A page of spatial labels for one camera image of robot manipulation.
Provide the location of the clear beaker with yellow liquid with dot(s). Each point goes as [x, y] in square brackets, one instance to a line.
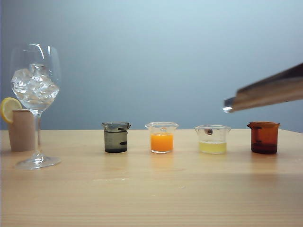
[213, 147]

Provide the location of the yellow lemon slice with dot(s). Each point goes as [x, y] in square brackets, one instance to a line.
[8, 110]

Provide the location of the smoked grey glass beaker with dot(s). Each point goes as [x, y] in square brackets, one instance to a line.
[116, 142]

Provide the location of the clear ice cube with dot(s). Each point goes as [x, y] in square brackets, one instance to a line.
[46, 88]
[38, 69]
[30, 97]
[20, 79]

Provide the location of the amber brown glass beaker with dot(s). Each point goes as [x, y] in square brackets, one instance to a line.
[264, 139]

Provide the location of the clear wine glass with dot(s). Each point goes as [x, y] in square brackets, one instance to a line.
[38, 163]

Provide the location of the stainless steel ice scoop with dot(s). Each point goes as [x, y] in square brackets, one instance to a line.
[272, 92]

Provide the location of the brown paper cup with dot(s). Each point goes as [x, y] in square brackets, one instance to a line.
[21, 132]

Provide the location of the clear beaker with orange juice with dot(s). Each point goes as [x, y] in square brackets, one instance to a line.
[162, 142]

